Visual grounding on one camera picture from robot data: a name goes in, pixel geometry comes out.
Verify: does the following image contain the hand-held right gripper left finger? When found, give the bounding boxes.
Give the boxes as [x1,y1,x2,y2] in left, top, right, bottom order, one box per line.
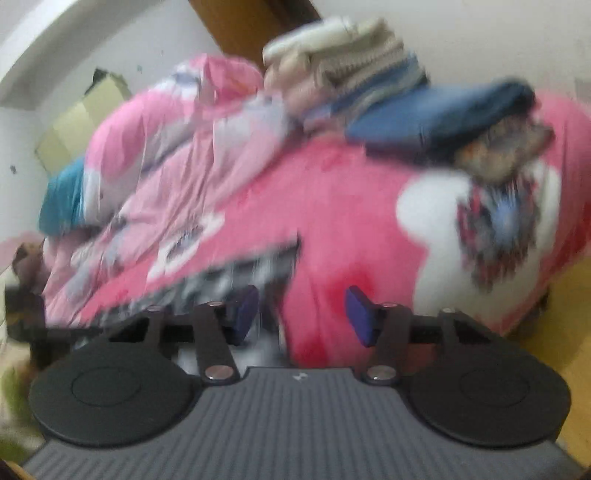
[108,285,260,385]

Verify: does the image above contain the stack of folded clothes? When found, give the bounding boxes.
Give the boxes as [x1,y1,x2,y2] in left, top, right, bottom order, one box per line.
[262,16,432,130]

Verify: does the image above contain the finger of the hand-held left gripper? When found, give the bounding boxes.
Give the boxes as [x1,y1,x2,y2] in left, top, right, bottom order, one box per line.
[46,323,109,344]

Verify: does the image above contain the brown wooden door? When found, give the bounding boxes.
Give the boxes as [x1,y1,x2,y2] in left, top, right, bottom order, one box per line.
[187,0,324,70]

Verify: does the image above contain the pale green wardrobe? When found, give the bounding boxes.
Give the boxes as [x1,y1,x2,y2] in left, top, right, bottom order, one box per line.
[34,69,134,178]

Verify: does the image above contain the teal cartoon pillow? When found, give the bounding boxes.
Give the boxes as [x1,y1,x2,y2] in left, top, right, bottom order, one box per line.
[38,157,100,238]

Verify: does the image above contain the pink floral fleece blanket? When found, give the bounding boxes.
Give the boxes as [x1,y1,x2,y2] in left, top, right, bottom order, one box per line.
[41,92,591,370]

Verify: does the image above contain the black white plaid pants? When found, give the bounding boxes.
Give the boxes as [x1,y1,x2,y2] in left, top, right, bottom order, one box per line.
[88,235,303,365]

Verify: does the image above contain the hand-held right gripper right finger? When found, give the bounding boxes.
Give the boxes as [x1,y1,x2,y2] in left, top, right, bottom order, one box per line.
[345,285,492,386]

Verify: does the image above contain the folded blue jeans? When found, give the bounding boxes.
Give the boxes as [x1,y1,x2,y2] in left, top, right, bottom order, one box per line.
[344,79,539,164]

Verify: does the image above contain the brown plush toy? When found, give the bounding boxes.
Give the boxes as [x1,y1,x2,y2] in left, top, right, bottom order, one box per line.
[11,242,51,296]

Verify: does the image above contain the brown patterned cloth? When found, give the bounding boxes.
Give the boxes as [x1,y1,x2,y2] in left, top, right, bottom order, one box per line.
[455,115,555,185]

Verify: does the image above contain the pink patterned duvet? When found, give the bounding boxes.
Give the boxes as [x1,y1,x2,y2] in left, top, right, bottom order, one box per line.
[44,53,305,315]

